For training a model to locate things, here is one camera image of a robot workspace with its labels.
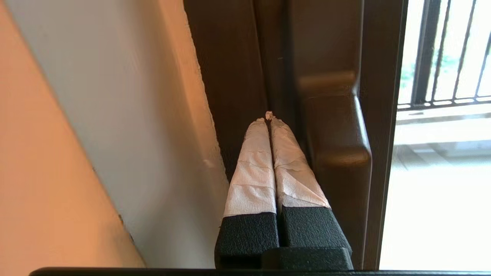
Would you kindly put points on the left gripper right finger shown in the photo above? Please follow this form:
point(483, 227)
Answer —
point(295, 214)

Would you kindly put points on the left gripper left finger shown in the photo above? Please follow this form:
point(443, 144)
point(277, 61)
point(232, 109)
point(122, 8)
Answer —
point(251, 214)

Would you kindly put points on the dark framed sliding glass door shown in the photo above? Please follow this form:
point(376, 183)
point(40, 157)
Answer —
point(379, 115)

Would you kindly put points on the long marble window sill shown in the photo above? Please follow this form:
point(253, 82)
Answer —
point(441, 122)

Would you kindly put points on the dark framed balcony window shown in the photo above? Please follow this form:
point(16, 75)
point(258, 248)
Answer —
point(425, 50)

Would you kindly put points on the long black balcony railing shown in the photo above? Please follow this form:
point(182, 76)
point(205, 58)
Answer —
point(464, 57)

